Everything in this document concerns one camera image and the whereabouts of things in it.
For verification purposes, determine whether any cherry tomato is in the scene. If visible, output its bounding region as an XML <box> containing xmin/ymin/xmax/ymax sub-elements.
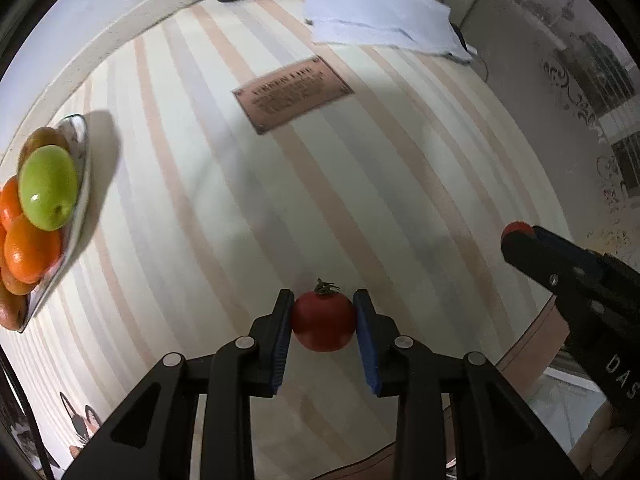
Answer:
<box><xmin>292</xmin><ymin>278</ymin><xmax>357</xmax><ymax>353</ymax></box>
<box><xmin>501</xmin><ymin>221</ymin><xmax>535</xmax><ymax>238</ymax></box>

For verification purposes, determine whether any large brown pear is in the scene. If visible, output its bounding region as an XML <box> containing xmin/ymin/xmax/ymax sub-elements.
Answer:
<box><xmin>0</xmin><ymin>283</ymin><xmax>27</xmax><ymax>330</ymax></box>

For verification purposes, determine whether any bright orange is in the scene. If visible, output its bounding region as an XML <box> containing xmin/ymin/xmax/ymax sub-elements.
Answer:
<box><xmin>3</xmin><ymin>214</ymin><xmax>62</xmax><ymax>284</ymax></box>

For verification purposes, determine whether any small orange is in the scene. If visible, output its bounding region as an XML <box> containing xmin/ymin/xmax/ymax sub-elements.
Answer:
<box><xmin>0</xmin><ymin>174</ymin><xmax>23</xmax><ymax>231</ymax></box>

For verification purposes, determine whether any dark orange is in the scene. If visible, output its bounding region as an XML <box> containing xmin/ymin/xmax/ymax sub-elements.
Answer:
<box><xmin>1</xmin><ymin>266</ymin><xmax>38</xmax><ymax>296</ymax></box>

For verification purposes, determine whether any striped cat table mat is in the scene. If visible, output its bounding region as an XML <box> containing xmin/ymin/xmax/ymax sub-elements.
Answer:
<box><xmin>1</xmin><ymin>0</ymin><xmax>568</xmax><ymax>468</ymax></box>

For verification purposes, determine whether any brown label patch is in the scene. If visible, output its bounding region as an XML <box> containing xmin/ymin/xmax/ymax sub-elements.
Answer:
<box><xmin>232</xmin><ymin>55</ymin><xmax>354</xmax><ymax>134</ymax></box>

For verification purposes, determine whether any patterned oval plate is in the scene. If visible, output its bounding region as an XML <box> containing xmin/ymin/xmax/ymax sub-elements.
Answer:
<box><xmin>17</xmin><ymin>112</ymin><xmax>92</xmax><ymax>335</ymax></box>

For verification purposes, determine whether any dark red apple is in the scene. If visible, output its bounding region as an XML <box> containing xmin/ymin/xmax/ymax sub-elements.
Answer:
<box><xmin>17</xmin><ymin>127</ymin><xmax>70</xmax><ymax>171</ymax></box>

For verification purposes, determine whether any white folded paper towel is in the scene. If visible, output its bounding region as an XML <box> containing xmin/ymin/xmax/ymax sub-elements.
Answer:
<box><xmin>304</xmin><ymin>0</ymin><xmax>472</xmax><ymax>63</ymax></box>

